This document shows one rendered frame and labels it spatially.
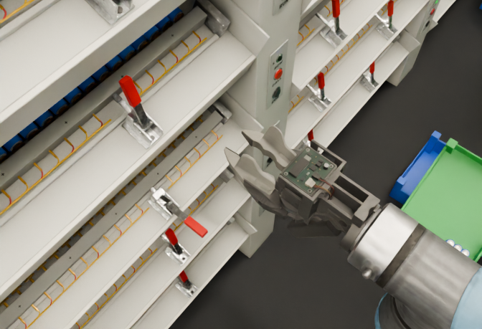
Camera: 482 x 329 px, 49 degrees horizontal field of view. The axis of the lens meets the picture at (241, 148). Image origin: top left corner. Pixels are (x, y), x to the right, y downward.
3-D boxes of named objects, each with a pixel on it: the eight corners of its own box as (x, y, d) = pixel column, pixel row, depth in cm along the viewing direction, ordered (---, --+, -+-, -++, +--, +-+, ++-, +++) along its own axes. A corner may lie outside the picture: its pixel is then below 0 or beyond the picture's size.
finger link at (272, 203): (256, 161, 71) (313, 192, 69) (255, 168, 73) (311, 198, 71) (237, 187, 69) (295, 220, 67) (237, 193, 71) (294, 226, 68)
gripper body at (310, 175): (309, 134, 67) (391, 189, 63) (301, 167, 74) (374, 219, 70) (272, 174, 64) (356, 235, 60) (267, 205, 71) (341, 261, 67)
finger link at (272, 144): (259, 100, 72) (308, 144, 68) (257, 125, 77) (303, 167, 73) (242, 112, 70) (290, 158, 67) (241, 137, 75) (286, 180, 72)
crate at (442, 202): (452, 292, 126) (455, 296, 119) (379, 241, 133) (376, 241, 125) (524, 188, 125) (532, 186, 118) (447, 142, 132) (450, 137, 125)
